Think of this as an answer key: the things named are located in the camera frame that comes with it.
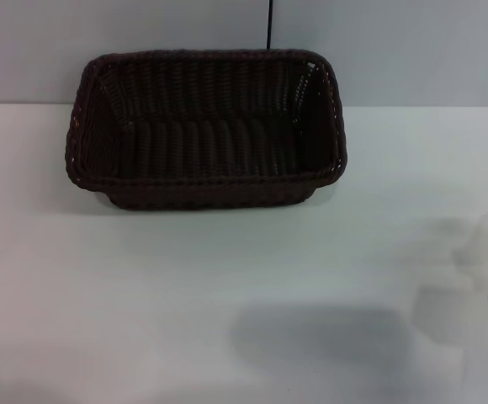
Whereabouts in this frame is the dark brown woven basket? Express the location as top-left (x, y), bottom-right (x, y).
top-left (64, 49), bottom-right (349, 210)

